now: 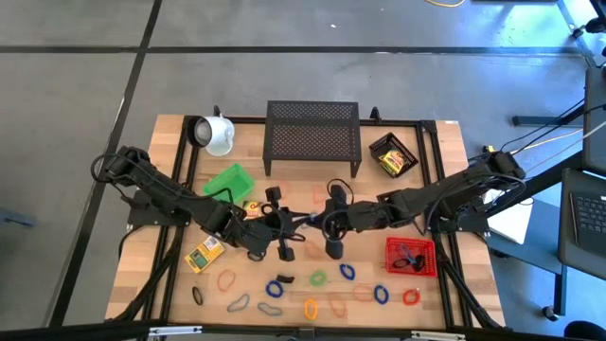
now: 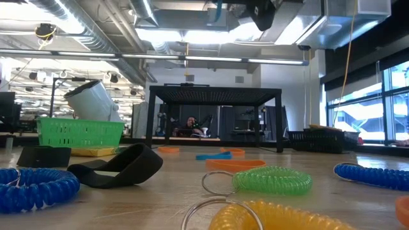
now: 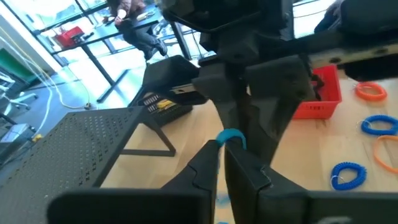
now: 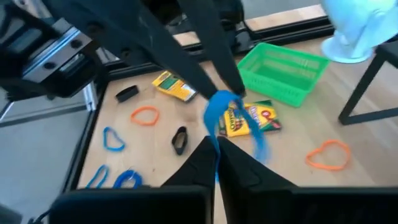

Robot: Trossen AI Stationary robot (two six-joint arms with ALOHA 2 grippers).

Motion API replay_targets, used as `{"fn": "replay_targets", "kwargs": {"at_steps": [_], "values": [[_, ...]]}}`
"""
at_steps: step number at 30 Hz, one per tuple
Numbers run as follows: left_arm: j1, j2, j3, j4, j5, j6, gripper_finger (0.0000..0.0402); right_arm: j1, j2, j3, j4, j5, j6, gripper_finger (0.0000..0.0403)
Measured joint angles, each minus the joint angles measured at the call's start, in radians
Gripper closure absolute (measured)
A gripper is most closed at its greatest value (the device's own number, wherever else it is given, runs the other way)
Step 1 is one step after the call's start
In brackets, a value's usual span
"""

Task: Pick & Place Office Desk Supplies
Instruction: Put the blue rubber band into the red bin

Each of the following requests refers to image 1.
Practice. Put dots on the grey metal floor rail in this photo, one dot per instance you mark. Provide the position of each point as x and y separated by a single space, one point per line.
568 14

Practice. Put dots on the yellow rubber band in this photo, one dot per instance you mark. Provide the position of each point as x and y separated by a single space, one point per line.
306 309

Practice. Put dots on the black desk beam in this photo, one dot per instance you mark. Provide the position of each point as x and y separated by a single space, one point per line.
549 177

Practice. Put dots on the green rubber band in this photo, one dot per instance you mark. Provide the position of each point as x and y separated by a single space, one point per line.
312 278

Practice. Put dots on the dark grey flat panel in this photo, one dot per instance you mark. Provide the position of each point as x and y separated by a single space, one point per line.
595 123

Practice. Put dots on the yellow green card box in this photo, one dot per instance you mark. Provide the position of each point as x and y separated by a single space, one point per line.
203 256

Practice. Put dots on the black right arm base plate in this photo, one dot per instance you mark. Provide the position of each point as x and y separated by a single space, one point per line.
473 227

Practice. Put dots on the blue-grey floor object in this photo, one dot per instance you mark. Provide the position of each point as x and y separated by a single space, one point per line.
16 218

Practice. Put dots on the silver frame bracket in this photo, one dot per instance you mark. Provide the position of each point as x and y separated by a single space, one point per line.
175 330
438 335

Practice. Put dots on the red plastic basket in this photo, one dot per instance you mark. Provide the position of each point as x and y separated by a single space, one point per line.
426 246

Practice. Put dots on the black desk foot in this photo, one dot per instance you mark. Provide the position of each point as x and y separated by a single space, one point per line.
544 120

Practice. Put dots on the white box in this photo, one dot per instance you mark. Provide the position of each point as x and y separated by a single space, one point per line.
511 225

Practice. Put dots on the blue-grey side table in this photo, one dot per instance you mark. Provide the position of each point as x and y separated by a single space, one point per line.
540 251

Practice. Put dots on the black rig crossbar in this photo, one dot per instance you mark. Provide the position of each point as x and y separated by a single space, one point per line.
71 332

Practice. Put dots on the black rubber band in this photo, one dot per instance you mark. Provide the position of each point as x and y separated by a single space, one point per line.
196 287

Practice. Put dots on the dark grey laptop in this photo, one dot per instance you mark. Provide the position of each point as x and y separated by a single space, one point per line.
587 218

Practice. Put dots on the white mug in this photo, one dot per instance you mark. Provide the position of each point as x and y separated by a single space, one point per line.
218 135

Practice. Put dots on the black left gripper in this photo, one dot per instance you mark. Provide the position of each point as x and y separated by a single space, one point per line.
262 234

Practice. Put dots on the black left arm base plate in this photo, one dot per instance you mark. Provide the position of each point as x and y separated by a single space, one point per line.
142 218

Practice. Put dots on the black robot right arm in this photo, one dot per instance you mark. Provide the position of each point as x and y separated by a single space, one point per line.
440 194

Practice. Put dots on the black caster wheel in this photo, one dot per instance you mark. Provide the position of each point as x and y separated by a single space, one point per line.
549 313

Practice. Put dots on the black plastic basket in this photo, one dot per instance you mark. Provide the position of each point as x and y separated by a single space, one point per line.
382 144

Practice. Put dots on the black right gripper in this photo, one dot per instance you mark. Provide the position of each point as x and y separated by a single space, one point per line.
360 217

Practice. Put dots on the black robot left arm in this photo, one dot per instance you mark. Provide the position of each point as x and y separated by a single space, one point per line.
165 194

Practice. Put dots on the small black clip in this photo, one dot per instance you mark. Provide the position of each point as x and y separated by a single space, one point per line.
285 278

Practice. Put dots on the black perforated metal riser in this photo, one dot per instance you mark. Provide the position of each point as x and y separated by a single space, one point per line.
312 142

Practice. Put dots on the red rubber band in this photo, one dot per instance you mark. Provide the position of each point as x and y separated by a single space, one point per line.
405 297

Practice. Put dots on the orange rubber band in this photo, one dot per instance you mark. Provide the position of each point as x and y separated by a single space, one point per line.
226 271

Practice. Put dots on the person's leg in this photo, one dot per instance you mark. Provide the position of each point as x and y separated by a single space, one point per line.
587 332

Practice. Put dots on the green plastic basket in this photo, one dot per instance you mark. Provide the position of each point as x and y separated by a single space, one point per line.
229 182

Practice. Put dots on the black frame knob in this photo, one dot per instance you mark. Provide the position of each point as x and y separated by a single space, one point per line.
375 114
217 112

